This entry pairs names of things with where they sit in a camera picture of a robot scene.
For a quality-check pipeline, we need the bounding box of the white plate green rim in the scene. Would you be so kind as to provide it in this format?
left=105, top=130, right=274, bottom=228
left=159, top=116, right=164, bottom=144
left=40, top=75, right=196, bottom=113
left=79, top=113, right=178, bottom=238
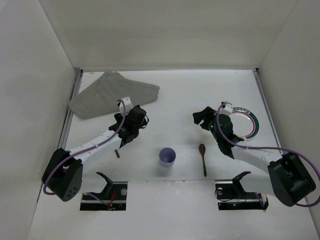
left=229, top=107, right=260, bottom=140

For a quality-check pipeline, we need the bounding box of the brown wooden spoon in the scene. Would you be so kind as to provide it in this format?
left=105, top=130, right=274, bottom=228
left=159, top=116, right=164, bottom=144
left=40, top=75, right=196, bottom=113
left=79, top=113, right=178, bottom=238
left=198, top=143, right=207, bottom=177

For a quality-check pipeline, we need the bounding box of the grey cloth placemat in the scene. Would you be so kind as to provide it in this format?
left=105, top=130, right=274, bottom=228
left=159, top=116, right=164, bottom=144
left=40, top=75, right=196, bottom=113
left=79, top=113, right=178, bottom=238
left=68, top=71, right=160, bottom=120

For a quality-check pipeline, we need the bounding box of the brown wooden fork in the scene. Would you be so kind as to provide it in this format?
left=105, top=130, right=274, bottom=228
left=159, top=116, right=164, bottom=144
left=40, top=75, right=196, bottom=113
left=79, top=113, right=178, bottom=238
left=114, top=149, right=120, bottom=159

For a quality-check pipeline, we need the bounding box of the lilac plastic cup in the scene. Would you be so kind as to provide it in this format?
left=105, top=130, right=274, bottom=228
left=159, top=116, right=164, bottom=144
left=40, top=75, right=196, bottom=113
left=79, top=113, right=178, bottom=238
left=159, top=147, right=176, bottom=168

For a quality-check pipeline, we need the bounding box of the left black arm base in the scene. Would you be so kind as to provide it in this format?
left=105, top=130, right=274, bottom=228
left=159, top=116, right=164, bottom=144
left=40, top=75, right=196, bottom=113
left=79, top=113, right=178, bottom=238
left=79, top=172, right=128, bottom=211

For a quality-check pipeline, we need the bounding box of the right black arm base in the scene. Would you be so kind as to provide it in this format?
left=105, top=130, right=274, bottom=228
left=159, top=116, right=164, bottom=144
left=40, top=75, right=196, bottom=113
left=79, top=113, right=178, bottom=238
left=214, top=171, right=269, bottom=211

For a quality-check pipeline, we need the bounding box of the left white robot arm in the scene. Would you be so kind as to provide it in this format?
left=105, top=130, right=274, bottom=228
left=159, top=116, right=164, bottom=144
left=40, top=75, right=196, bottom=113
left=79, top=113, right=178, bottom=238
left=41, top=105, right=149, bottom=202

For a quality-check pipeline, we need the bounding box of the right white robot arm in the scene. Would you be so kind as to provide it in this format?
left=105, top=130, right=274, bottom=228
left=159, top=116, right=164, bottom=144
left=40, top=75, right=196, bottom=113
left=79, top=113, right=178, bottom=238
left=192, top=102, right=316, bottom=207

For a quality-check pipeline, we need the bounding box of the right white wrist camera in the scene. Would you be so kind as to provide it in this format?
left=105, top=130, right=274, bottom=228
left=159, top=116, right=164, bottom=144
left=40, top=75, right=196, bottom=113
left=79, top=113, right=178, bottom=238
left=219, top=101, right=233, bottom=116

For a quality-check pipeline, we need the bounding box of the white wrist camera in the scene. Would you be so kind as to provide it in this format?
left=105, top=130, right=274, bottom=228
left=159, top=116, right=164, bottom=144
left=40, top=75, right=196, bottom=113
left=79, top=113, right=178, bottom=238
left=116, top=96, right=134, bottom=115
left=219, top=101, right=233, bottom=116

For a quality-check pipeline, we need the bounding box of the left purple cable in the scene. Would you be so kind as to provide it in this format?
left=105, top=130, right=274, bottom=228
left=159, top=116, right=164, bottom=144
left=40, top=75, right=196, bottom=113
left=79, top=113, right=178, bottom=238
left=42, top=99, right=127, bottom=196

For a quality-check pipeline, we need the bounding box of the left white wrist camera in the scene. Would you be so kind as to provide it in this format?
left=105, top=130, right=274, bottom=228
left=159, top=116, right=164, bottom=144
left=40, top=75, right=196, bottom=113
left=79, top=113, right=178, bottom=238
left=116, top=96, right=134, bottom=115

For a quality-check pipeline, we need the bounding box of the right aluminium rail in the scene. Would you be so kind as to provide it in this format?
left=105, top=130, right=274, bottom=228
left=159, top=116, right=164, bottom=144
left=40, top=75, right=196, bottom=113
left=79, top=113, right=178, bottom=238
left=252, top=68, right=281, bottom=147

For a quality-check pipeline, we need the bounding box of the aluminium rail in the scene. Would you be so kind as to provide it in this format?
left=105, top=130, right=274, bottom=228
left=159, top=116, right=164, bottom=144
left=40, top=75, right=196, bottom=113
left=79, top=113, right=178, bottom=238
left=37, top=67, right=84, bottom=203
left=252, top=68, right=281, bottom=147

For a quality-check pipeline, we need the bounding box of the left aluminium rail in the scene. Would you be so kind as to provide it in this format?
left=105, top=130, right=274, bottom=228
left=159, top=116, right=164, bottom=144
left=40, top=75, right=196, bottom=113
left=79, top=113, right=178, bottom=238
left=37, top=67, right=84, bottom=203

